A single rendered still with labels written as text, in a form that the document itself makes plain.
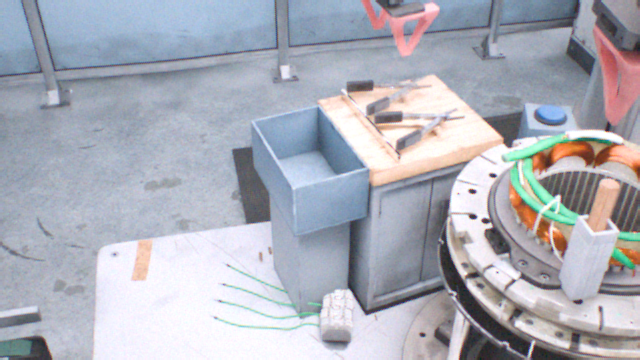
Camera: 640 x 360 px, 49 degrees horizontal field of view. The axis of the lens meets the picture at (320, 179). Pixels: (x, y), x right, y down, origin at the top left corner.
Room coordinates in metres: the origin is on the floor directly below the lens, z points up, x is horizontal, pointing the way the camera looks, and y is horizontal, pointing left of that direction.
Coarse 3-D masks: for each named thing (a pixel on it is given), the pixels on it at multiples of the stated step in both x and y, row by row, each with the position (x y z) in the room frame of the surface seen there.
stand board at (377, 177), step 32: (352, 96) 0.89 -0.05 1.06; (384, 96) 0.89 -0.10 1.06; (416, 96) 0.89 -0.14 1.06; (448, 96) 0.89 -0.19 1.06; (352, 128) 0.81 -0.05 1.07; (384, 128) 0.81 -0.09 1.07; (416, 128) 0.81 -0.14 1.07; (448, 128) 0.81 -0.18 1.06; (480, 128) 0.81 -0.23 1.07; (384, 160) 0.73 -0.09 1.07; (416, 160) 0.73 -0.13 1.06; (448, 160) 0.75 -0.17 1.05
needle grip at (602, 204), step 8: (600, 184) 0.48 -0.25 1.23; (608, 184) 0.48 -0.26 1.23; (616, 184) 0.48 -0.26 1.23; (600, 192) 0.48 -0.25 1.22; (608, 192) 0.47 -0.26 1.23; (616, 192) 0.47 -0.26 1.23; (600, 200) 0.48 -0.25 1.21; (608, 200) 0.47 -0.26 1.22; (592, 208) 0.48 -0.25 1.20; (600, 208) 0.48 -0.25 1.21; (608, 208) 0.47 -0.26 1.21; (592, 216) 0.48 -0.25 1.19; (600, 216) 0.47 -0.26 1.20; (608, 216) 0.48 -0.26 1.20; (592, 224) 0.48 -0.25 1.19; (600, 224) 0.47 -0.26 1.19
